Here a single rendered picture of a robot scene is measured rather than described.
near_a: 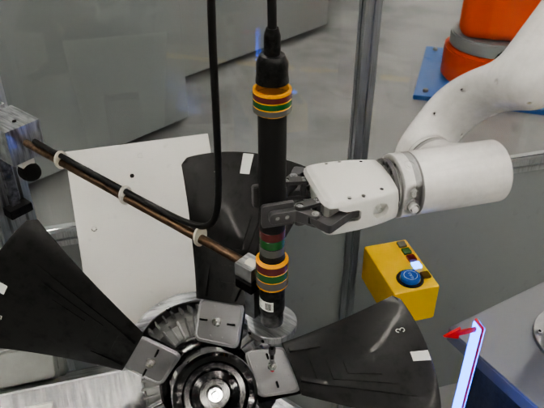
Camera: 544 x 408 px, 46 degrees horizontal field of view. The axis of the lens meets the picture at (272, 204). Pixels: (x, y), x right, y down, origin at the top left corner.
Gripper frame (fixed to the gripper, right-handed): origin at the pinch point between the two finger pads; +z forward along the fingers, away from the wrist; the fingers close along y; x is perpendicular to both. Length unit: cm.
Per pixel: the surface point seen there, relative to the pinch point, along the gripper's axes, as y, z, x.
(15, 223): 56, 40, -35
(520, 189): 70, -96, -59
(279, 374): -1.1, -1.1, -30.4
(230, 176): 19.3, 1.2, -7.5
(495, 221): 70, -90, -69
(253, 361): 2.1, 2.0, -30.1
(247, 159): 19.5, -1.6, -5.1
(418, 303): 21, -37, -45
